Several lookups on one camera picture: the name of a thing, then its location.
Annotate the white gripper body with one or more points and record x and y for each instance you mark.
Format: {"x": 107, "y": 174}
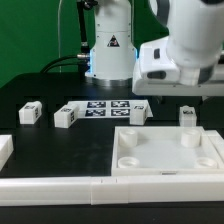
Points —
{"x": 155, "y": 74}

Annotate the white square tabletop part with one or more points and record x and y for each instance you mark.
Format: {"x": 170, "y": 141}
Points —
{"x": 164, "y": 150}

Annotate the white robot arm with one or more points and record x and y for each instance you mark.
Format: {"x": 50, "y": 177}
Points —
{"x": 184, "y": 63}

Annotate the white sheet with tags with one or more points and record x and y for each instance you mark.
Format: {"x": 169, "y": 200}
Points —
{"x": 110, "y": 108}

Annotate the white fixture wall front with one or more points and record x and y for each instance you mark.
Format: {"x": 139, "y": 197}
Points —
{"x": 111, "y": 190}

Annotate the white fixture wall left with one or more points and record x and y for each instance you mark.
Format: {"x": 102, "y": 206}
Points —
{"x": 6, "y": 149}

